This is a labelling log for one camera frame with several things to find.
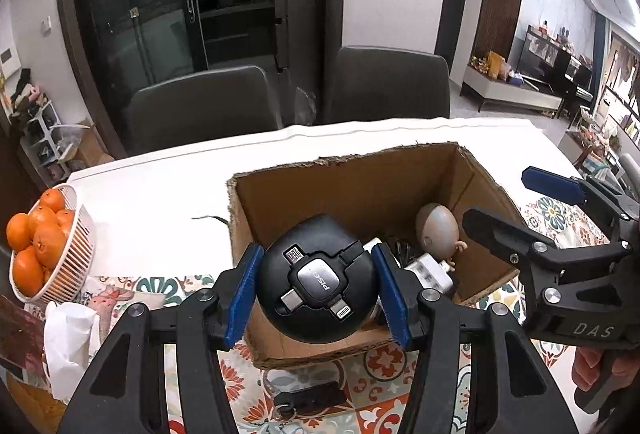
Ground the silver egg-shaped device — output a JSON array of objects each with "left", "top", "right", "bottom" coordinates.
[{"left": 416, "top": 203, "right": 468, "bottom": 265}]

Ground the black car key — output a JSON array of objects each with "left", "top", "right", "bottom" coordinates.
[{"left": 273, "top": 381, "right": 346, "bottom": 420}]

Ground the white shoe rack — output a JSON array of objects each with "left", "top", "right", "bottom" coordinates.
[{"left": 10, "top": 69, "right": 68, "bottom": 182}]

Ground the black round cable reel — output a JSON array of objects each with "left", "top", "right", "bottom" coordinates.
[{"left": 256, "top": 213, "right": 380, "bottom": 342}]

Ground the white tissue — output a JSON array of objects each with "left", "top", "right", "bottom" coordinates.
[{"left": 44, "top": 301, "right": 103, "bottom": 402}]

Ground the white plastic basket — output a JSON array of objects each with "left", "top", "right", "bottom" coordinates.
[{"left": 9, "top": 183, "right": 96, "bottom": 305}]

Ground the glass vase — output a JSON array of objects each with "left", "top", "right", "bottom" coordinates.
[{"left": 0, "top": 294, "right": 46, "bottom": 372}]

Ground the flat television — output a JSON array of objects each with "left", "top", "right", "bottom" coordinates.
[{"left": 515, "top": 25, "right": 558, "bottom": 80}]

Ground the person's right hand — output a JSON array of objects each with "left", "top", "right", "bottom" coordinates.
[{"left": 571, "top": 346, "right": 640, "bottom": 395}]

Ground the black upright piano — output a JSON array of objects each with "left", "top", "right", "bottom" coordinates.
[{"left": 550, "top": 49, "right": 596, "bottom": 115}]

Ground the woven wicker box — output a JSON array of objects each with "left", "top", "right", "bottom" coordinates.
[{"left": 7, "top": 371, "right": 68, "bottom": 434}]

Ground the white television cabinet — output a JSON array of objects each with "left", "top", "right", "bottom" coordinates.
[{"left": 460, "top": 64, "right": 563, "bottom": 115}]

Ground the grey dining chair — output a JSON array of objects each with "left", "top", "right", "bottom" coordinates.
[
  {"left": 125, "top": 65, "right": 281, "bottom": 155},
  {"left": 320, "top": 45, "right": 451, "bottom": 125}
]

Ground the brown cardboard box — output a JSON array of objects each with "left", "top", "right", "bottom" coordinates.
[{"left": 226, "top": 141, "right": 523, "bottom": 371}]

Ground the pile of oranges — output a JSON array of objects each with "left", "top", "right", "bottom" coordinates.
[{"left": 6, "top": 189, "right": 76, "bottom": 297}]

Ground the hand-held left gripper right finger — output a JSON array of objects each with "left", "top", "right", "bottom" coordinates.
[{"left": 371, "top": 243, "right": 576, "bottom": 434}]

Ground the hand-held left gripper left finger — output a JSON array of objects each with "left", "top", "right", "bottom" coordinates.
[{"left": 59, "top": 243, "right": 266, "bottom": 434}]

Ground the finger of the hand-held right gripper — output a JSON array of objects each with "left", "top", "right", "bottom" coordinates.
[
  {"left": 521, "top": 166, "right": 638, "bottom": 242},
  {"left": 461, "top": 208, "right": 566, "bottom": 287}
]

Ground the white charger plug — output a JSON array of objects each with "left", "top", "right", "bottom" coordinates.
[{"left": 402, "top": 254, "right": 458, "bottom": 297}]

